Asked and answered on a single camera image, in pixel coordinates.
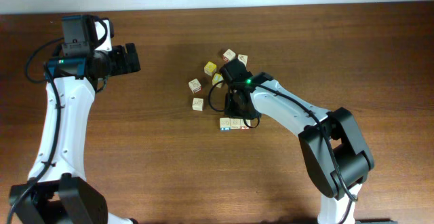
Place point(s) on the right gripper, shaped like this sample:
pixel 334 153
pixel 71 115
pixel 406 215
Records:
pixel 232 71

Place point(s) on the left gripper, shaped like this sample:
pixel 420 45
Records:
pixel 123 66

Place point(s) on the wooden block number drawing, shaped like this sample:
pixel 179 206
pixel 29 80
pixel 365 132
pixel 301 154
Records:
pixel 235 123

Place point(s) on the wooden block red letter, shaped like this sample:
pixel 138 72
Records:
pixel 245 124

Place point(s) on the wooden block blue side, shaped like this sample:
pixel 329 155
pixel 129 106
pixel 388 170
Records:
pixel 225 124

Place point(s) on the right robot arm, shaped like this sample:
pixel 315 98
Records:
pixel 334 150

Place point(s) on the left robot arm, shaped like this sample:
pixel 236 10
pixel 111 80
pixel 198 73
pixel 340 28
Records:
pixel 56 190

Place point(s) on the yellow block with blue bars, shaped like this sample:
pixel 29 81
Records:
pixel 217 80

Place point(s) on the wooden block fish drawing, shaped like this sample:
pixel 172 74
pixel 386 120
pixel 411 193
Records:
pixel 198 104

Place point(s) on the plain wooden block top right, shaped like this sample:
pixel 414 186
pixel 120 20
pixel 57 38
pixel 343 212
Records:
pixel 243 58

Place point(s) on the yellow topped block upper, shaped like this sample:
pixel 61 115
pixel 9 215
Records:
pixel 210 69

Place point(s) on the wooden block red bordered left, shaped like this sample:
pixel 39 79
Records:
pixel 195 85

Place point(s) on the block with red side top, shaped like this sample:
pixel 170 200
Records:
pixel 228 55

